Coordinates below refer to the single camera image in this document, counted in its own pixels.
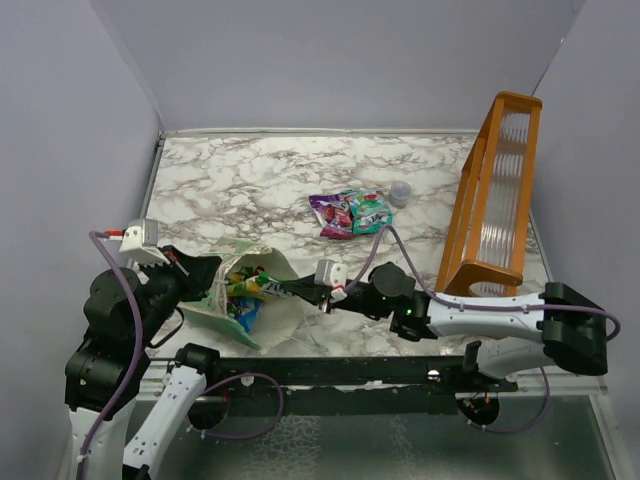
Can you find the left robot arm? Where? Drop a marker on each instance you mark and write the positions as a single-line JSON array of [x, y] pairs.
[[103, 376]]

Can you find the purple snack packet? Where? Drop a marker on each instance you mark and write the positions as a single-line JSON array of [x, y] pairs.
[[334, 215]]

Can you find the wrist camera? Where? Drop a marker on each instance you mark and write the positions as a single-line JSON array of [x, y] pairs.
[[333, 275], [138, 242]]

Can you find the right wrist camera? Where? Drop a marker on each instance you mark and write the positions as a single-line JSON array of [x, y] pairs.
[[333, 275]]

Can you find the small clear plastic cup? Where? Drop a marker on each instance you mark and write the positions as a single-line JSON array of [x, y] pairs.
[[399, 194]]

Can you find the teal snack packet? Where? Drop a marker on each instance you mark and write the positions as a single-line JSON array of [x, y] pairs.
[[370, 211]]

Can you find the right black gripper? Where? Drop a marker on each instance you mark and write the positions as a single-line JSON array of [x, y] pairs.
[[307, 289]]

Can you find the orange wooden rack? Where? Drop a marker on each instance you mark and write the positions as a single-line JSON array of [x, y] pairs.
[[484, 253]]

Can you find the blue snack packet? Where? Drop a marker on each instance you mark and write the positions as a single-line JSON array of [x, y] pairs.
[[248, 312]]

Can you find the green yellow snack packet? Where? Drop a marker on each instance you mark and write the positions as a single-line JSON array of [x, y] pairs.
[[260, 286]]

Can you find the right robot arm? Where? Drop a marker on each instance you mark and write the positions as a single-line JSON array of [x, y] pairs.
[[557, 327]]

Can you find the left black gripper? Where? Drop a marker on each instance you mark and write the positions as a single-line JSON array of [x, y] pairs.
[[197, 272]]

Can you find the green paper gift bag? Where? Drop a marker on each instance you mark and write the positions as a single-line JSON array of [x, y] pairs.
[[278, 318]]

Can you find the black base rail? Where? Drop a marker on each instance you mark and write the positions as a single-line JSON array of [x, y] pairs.
[[342, 386]]

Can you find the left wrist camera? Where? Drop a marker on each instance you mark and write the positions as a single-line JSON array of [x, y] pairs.
[[138, 242]]

